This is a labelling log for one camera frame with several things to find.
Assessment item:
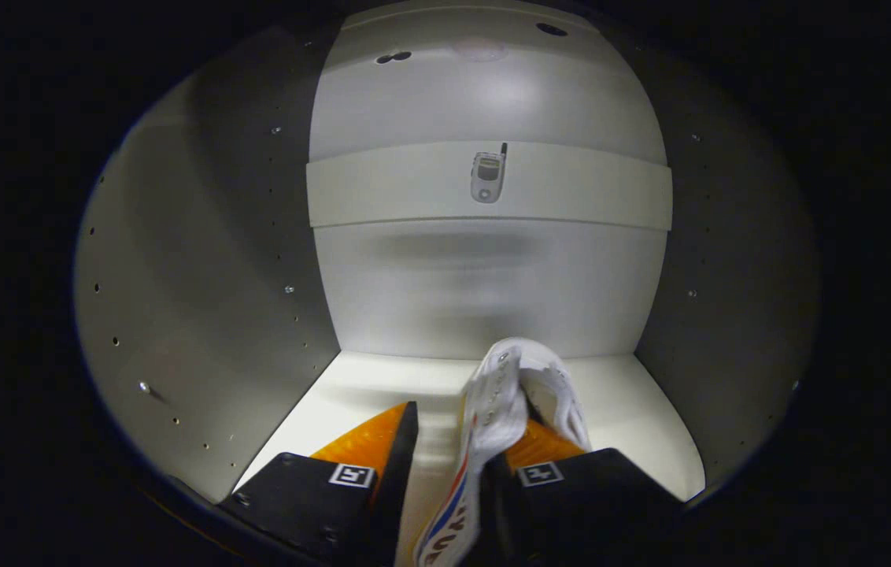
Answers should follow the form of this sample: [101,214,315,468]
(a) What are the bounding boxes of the grey shoe cabinet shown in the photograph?
[74,0,820,505]

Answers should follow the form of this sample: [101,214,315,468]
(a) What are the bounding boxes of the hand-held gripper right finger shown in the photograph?
[485,417,682,567]

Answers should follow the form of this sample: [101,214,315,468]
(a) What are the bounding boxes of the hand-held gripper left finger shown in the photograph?
[217,402,420,567]

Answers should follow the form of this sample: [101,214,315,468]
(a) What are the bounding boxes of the white canvas shoe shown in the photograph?
[412,337,593,567]

